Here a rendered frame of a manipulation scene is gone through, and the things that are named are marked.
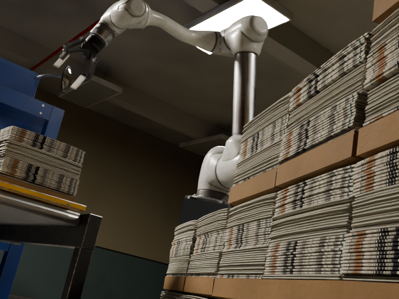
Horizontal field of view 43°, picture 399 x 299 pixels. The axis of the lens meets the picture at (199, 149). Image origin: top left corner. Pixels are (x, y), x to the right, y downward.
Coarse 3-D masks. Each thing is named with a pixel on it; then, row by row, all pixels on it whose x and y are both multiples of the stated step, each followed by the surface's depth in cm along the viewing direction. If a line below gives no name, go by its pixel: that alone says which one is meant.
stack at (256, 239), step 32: (288, 192) 98; (320, 192) 85; (352, 192) 75; (192, 224) 159; (224, 224) 130; (256, 224) 109; (288, 224) 94; (320, 224) 82; (192, 256) 152; (224, 256) 123; (256, 256) 104; (288, 256) 89; (320, 256) 78
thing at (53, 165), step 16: (16, 128) 174; (0, 144) 178; (16, 144) 173; (32, 144) 177; (48, 144) 181; (64, 144) 184; (0, 160) 173; (16, 160) 172; (32, 160) 176; (48, 160) 179; (64, 160) 183; (80, 160) 188; (16, 176) 171; (32, 176) 175; (48, 176) 178; (64, 176) 183; (64, 192) 182; (64, 208) 182
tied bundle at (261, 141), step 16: (288, 96) 111; (272, 112) 118; (288, 112) 109; (256, 128) 126; (272, 128) 116; (256, 144) 123; (272, 144) 112; (240, 160) 132; (256, 160) 119; (272, 160) 110; (240, 176) 127; (272, 192) 108
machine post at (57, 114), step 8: (56, 112) 314; (48, 120) 311; (56, 120) 313; (48, 128) 309; (56, 128) 313; (48, 136) 309; (56, 136) 312; (16, 248) 290; (8, 256) 287; (16, 256) 289; (8, 264) 286; (16, 264) 289; (0, 272) 286; (8, 272) 286; (16, 272) 288; (0, 280) 283; (8, 280) 285; (0, 288) 282; (8, 288) 285; (0, 296) 282; (8, 296) 284
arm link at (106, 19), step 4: (108, 12) 206; (104, 16) 207; (108, 16) 205; (100, 20) 209; (104, 20) 207; (108, 20) 206; (108, 24) 207; (112, 24) 205; (112, 28) 208; (116, 28) 207; (120, 28) 206; (124, 28) 207; (116, 32) 210; (120, 32) 210
